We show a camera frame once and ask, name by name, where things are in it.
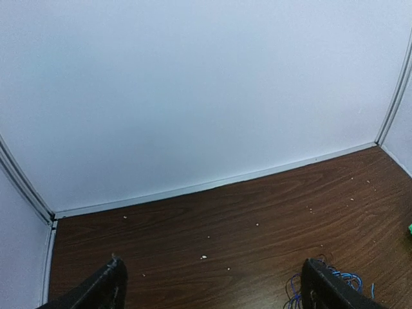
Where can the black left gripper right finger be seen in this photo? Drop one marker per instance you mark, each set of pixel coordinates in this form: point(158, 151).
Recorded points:
point(321, 289)

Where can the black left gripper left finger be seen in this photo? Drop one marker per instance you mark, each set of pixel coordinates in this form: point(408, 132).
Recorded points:
point(106, 288)

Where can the left aluminium corner post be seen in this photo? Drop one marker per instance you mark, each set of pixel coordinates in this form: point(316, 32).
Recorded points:
point(24, 186)

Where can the aluminium corner post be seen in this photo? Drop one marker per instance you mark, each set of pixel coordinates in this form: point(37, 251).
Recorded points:
point(24, 186)
point(397, 96)

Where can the right aluminium corner post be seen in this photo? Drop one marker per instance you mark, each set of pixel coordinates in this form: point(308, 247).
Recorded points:
point(397, 96)

